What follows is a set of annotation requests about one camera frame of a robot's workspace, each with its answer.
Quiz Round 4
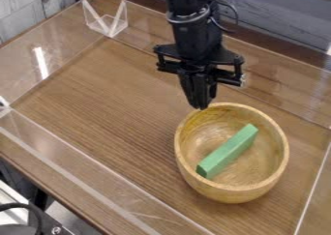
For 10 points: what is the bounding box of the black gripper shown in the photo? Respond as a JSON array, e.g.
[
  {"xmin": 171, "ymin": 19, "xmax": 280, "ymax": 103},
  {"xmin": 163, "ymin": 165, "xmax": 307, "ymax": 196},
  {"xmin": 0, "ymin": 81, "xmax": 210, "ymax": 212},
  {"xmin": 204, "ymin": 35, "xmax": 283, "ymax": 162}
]
[{"xmin": 154, "ymin": 14, "xmax": 244, "ymax": 109}]

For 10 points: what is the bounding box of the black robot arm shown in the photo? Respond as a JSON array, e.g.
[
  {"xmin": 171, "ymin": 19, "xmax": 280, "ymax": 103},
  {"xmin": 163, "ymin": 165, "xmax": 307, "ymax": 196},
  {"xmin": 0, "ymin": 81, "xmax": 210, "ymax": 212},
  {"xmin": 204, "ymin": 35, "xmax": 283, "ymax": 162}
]
[{"xmin": 154, "ymin": 0, "xmax": 244, "ymax": 109}]

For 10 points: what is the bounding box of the brown wooden bowl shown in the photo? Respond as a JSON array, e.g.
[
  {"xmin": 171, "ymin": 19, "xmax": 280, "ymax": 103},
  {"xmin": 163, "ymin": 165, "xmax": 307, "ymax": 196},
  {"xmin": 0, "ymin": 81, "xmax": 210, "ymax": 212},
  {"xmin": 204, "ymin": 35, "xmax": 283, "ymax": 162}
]
[{"xmin": 175, "ymin": 103, "xmax": 290, "ymax": 203}]

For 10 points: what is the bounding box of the black metal table bracket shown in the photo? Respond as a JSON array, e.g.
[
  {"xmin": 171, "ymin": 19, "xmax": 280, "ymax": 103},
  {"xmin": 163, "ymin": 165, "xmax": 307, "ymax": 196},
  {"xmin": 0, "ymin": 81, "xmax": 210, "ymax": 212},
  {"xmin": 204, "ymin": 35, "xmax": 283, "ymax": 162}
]
[{"xmin": 27, "ymin": 212, "xmax": 76, "ymax": 235}]

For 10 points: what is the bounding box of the green rectangular block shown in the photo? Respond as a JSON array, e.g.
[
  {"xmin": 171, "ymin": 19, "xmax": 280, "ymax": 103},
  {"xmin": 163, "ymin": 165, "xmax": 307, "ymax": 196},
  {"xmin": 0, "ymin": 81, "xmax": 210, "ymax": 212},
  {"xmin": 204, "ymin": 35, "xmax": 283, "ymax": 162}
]
[{"xmin": 195, "ymin": 124, "xmax": 259, "ymax": 179}]

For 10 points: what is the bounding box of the black cable lower left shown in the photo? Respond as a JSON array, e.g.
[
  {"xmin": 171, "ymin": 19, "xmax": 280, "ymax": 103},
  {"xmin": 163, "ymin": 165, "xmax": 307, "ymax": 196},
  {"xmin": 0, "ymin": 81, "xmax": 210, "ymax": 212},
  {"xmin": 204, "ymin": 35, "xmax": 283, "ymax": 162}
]
[{"xmin": 0, "ymin": 203, "xmax": 47, "ymax": 235}]

